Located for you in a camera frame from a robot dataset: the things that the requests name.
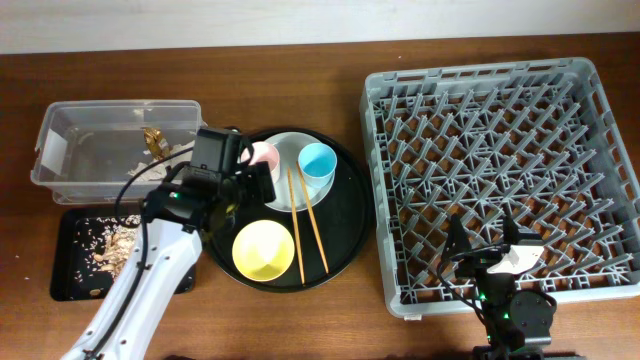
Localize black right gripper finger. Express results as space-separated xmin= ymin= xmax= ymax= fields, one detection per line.
xmin=503 ymin=215 xmax=540 ymax=245
xmin=441 ymin=214 xmax=471 ymax=261

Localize wooden chopstick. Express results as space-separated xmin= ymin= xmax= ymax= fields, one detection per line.
xmin=287 ymin=167 xmax=306 ymax=285
xmin=296 ymin=163 xmax=330 ymax=275

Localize white wrapper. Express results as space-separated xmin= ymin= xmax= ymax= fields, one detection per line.
xmin=137 ymin=141 xmax=195 ymax=181

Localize yellow bowl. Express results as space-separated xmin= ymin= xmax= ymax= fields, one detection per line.
xmin=232 ymin=220 xmax=295 ymax=282

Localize brown gold snack wrapper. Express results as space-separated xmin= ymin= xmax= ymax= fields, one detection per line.
xmin=143 ymin=127 xmax=170 ymax=161

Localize food scraps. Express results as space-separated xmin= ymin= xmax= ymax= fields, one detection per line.
xmin=72 ymin=215 xmax=140 ymax=282

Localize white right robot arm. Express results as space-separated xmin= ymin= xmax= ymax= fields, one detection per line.
xmin=436 ymin=214 xmax=557 ymax=360

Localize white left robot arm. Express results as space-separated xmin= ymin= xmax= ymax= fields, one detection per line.
xmin=63 ymin=161 xmax=275 ymax=359

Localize grey dishwasher rack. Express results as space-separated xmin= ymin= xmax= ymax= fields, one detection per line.
xmin=360 ymin=57 xmax=639 ymax=320

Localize pink cup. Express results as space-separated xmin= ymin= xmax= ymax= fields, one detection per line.
xmin=240 ymin=141 xmax=281 ymax=183

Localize grey plate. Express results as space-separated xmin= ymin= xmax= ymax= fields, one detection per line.
xmin=265 ymin=131 xmax=321 ymax=212

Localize blue cup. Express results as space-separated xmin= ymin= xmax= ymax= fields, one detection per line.
xmin=298 ymin=143 xmax=337 ymax=188

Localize black round tray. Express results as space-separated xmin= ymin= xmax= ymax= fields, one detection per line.
xmin=203 ymin=127 xmax=374 ymax=293

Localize clear plastic bin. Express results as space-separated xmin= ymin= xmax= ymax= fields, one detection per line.
xmin=30 ymin=100 xmax=204 ymax=205

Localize black rectangular tray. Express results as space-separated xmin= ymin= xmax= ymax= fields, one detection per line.
xmin=49 ymin=205 xmax=197 ymax=302

